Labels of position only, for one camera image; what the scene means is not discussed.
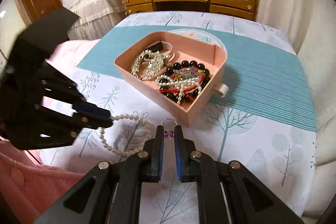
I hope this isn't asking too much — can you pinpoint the silver ring purple stone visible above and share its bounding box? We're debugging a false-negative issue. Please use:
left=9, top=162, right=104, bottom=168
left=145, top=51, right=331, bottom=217
left=161, top=118, right=178, bottom=139

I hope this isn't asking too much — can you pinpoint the gold chain pendant necklace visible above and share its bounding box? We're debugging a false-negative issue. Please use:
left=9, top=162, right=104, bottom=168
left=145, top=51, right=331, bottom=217
left=130, top=49, right=172, bottom=81

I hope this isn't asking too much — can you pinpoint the red string charm bracelet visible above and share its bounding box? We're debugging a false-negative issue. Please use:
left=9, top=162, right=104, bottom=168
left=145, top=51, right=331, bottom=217
left=159, top=67, right=208, bottom=98

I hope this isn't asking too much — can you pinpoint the white pearl necklace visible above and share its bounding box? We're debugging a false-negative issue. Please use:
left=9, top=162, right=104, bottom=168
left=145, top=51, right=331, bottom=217
left=99, top=66, right=203, bottom=158

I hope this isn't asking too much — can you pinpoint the black bead bracelet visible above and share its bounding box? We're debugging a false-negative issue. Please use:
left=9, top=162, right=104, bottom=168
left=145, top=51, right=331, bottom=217
left=158, top=60, right=212, bottom=104

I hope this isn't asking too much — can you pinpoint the pink jewelry tray box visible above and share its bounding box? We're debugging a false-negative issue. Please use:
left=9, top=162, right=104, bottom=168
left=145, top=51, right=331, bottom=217
left=114, top=31, right=228, bottom=125

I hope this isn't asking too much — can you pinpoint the pink quilt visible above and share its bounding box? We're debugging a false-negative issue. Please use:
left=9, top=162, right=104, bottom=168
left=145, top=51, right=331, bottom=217
left=47, top=39, right=100, bottom=67

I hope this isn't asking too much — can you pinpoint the brown wooden door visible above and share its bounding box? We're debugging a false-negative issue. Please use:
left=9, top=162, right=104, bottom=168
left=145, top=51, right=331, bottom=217
left=21, top=0, right=62, bottom=22

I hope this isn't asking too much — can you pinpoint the floral cream curtain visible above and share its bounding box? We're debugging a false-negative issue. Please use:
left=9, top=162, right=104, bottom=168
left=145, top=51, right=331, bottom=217
left=256, top=0, right=335, bottom=223

